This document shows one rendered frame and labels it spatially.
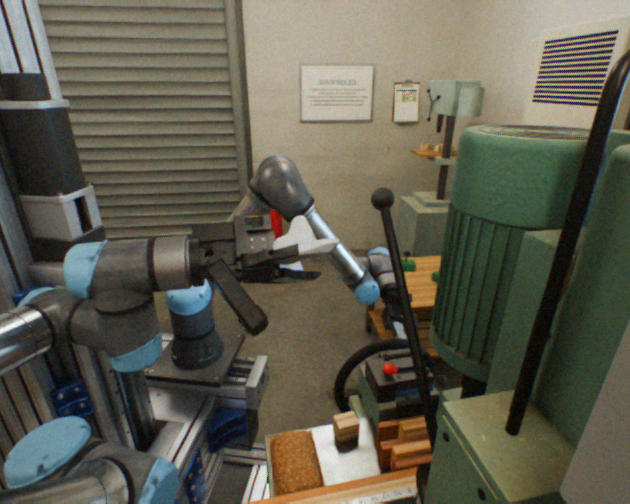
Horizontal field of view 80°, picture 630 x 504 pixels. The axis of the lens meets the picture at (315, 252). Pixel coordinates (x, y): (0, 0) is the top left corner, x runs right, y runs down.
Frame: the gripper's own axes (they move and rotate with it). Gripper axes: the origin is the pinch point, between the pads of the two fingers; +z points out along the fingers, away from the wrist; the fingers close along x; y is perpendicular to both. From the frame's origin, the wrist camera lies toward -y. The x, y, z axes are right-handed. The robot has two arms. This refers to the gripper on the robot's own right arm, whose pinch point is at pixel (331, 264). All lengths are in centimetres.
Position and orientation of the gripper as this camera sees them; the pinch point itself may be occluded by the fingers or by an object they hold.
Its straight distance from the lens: 56.1
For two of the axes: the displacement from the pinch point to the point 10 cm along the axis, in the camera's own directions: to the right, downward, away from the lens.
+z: 9.8, -0.8, 1.9
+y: -1.4, -9.3, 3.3
